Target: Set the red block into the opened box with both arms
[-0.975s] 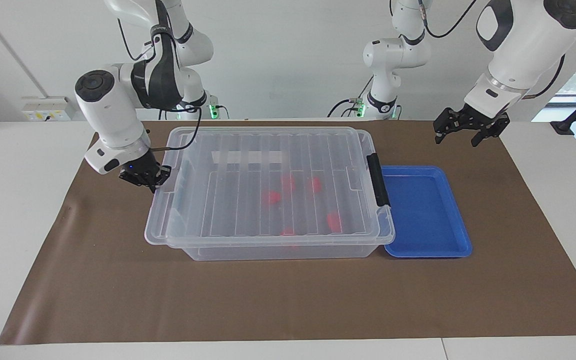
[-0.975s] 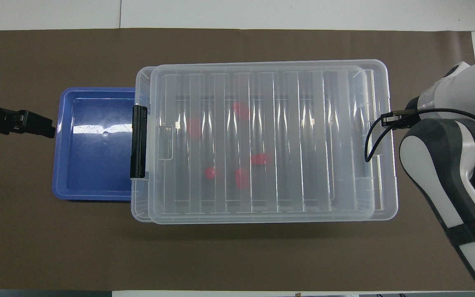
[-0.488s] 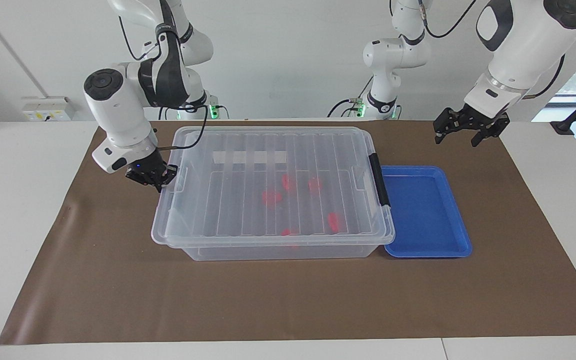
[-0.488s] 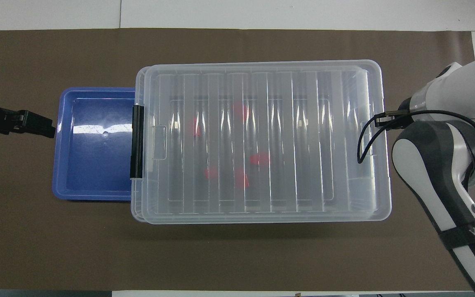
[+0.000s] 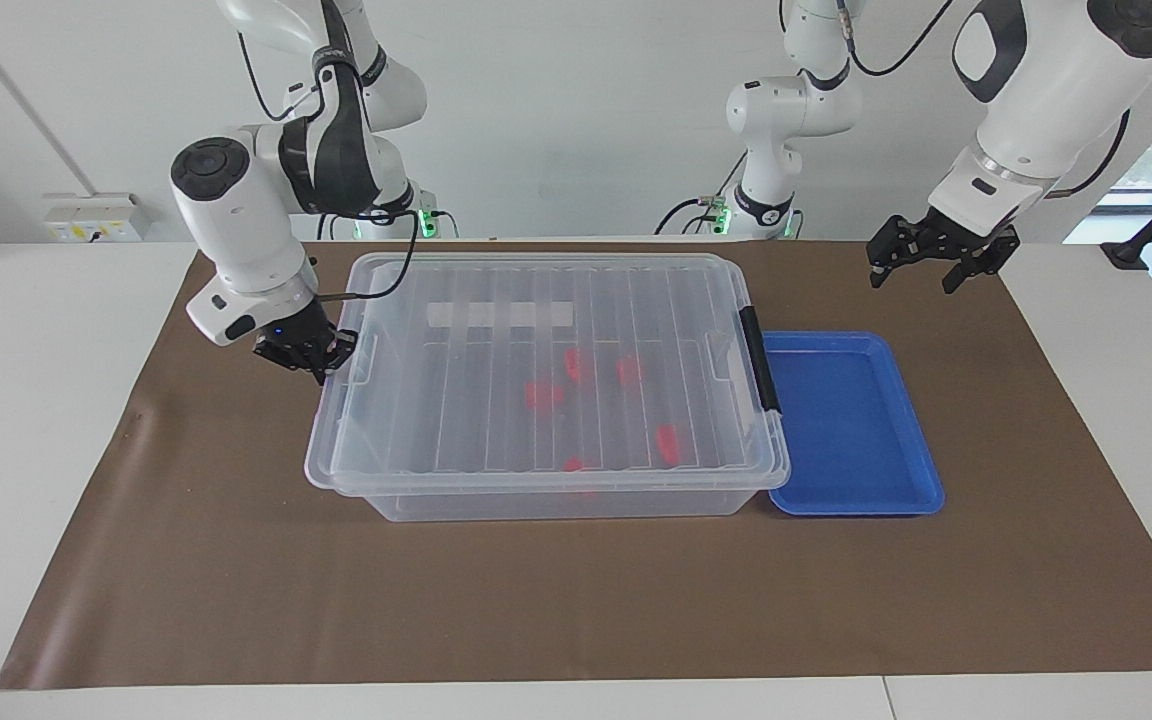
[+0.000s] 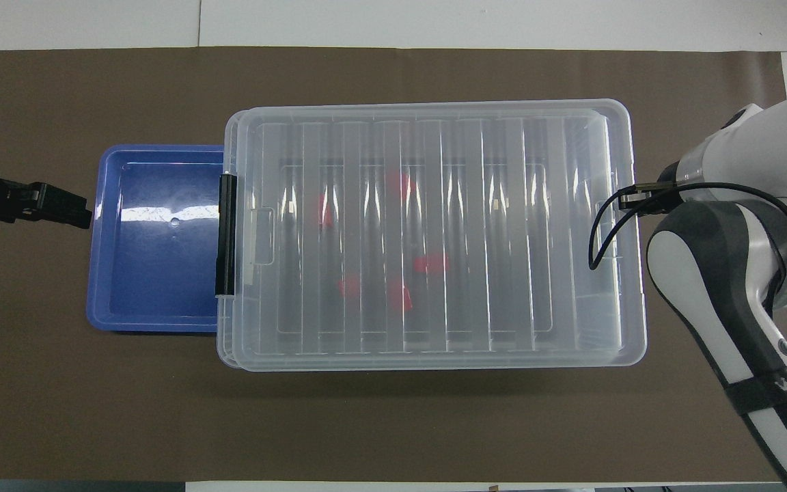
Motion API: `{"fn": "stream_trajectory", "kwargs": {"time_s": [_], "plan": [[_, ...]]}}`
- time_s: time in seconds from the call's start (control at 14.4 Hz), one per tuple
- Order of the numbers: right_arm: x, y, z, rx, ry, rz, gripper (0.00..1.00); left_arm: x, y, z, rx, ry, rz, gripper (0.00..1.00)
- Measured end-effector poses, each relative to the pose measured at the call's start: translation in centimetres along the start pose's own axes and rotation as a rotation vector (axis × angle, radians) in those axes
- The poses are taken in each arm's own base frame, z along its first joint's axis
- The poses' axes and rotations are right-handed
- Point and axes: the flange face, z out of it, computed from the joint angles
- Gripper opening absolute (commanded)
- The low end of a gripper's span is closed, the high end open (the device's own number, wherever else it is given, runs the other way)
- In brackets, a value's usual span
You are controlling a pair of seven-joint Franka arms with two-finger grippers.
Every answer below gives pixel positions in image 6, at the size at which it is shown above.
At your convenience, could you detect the clear plastic storage box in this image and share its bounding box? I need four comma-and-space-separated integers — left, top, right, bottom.
215, 99, 648, 372

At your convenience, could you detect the blue plastic tray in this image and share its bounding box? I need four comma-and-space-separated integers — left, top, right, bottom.
85, 144, 231, 334

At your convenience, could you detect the black box latch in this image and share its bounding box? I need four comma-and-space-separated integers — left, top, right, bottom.
215, 174, 239, 297

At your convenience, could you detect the black cable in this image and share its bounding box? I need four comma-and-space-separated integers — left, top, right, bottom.
588, 180, 787, 273

